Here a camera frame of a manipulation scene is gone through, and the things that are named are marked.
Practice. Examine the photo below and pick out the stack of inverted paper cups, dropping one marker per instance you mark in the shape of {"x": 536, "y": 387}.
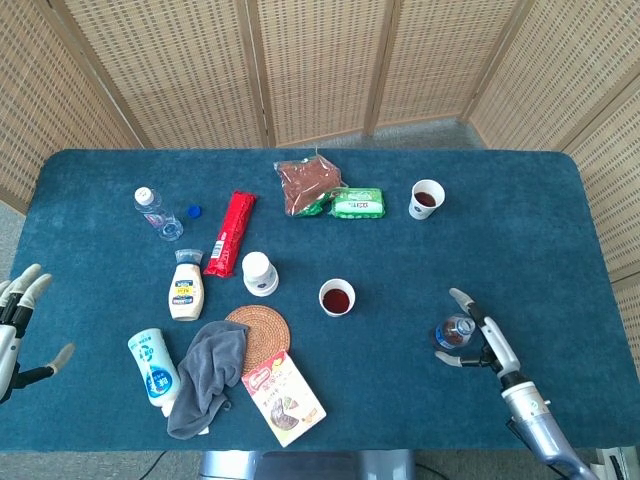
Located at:
{"x": 259, "y": 274}

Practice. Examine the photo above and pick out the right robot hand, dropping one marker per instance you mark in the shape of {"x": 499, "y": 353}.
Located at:
{"x": 500, "y": 350}

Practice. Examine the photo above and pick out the white bottle light blue label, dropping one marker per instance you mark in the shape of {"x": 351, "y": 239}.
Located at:
{"x": 152, "y": 370}

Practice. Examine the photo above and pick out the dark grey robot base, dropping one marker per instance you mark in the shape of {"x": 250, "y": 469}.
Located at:
{"x": 310, "y": 466}

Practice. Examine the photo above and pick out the round rattan coaster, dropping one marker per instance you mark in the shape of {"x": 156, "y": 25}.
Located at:
{"x": 267, "y": 335}

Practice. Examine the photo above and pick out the grey towel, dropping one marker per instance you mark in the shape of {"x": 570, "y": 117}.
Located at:
{"x": 205, "y": 380}

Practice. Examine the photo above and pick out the cream mayonnaise squeeze bottle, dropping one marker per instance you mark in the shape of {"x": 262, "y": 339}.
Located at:
{"x": 186, "y": 290}

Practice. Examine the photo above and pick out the red biscuit packet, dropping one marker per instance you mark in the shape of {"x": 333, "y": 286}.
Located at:
{"x": 230, "y": 235}

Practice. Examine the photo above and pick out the paper cup green print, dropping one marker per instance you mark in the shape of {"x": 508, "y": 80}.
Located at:
{"x": 337, "y": 300}

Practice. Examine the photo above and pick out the green snack packet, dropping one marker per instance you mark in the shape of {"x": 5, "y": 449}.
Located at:
{"x": 359, "y": 204}

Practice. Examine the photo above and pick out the small water bottle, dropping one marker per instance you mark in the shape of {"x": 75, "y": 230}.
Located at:
{"x": 452, "y": 334}

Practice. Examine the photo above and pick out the blue table cloth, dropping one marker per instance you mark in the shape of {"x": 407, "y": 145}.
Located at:
{"x": 475, "y": 250}

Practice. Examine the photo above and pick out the blue bottle cap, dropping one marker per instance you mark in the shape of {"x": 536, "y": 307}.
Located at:
{"x": 194, "y": 212}

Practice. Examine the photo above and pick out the red white biscuit box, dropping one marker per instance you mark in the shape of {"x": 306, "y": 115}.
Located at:
{"x": 282, "y": 400}

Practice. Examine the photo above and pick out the wicker folding screen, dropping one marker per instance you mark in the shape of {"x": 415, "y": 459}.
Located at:
{"x": 175, "y": 65}

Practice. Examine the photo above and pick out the clear bag of brown beans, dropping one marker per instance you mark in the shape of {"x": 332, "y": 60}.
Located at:
{"x": 307, "y": 182}

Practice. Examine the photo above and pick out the paper cup blue flower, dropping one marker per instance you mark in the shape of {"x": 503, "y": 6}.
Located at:
{"x": 426, "y": 200}

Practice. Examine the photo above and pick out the clear water bottle white cap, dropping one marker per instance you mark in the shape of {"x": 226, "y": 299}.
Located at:
{"x": 155, "y": 212}

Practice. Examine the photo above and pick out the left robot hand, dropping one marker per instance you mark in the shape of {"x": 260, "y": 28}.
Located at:
{"x": 7, "y": 345}

